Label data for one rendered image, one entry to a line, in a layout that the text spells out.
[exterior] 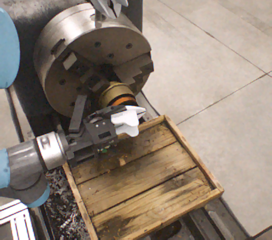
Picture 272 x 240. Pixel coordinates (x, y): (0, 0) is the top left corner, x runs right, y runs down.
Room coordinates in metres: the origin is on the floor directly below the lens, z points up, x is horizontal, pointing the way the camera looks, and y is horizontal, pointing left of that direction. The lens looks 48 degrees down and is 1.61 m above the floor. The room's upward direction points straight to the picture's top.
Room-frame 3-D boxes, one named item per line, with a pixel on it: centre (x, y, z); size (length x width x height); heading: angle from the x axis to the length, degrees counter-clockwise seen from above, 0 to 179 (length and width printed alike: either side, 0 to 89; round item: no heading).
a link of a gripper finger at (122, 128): (0.43, 0.01, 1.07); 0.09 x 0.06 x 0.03; 116
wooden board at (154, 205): (0.39, -0.01, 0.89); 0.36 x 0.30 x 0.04; 117
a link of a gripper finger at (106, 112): (0.43, 0.06, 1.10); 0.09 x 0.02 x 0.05; 116
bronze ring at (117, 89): (0.50, 0.05, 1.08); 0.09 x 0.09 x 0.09; 27
